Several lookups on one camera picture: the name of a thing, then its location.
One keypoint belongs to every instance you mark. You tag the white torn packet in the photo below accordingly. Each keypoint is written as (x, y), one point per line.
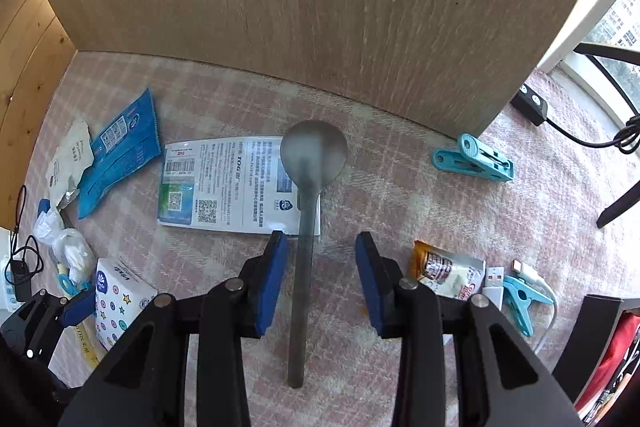
(70, 157)

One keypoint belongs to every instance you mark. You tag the white barcode packet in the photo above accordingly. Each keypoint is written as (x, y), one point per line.
(225, 187)

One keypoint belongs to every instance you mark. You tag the pine wood panel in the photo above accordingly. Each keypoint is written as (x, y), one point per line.
(30, 82)

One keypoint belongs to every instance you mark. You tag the large wooden board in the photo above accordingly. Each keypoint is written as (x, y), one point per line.
(325, 7)

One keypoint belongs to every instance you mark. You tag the torn white orange sachet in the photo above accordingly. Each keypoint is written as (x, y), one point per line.
(445, 272)

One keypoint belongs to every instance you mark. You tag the white star-print tissue pack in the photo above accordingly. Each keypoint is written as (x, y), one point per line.
(120, 297)

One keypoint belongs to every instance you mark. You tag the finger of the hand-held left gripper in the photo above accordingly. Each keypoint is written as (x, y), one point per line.
(77, 309)

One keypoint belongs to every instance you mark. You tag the blue snack packet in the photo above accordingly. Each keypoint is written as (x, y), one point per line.
(120, 147)

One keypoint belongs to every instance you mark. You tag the teal plastic clothespin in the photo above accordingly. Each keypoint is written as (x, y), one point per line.
(475, 157)
(520, 307)

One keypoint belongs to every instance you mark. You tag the red cushion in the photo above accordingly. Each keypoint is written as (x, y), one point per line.
(615, 352)

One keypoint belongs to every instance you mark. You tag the black tray container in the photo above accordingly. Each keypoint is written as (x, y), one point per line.
(585, 332)

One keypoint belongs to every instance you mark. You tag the metal spoon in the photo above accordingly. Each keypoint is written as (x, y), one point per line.
(312, 152)

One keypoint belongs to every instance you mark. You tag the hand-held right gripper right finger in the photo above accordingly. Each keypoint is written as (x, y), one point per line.
(372, 282)

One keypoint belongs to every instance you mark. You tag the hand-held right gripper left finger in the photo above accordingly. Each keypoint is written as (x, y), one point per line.
(272, 282)

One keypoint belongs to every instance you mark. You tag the black tripod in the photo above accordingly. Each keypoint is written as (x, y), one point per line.
(620, 202)

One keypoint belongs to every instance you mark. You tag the crumpled clear plastic bag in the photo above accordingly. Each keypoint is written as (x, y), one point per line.
(65, 242)

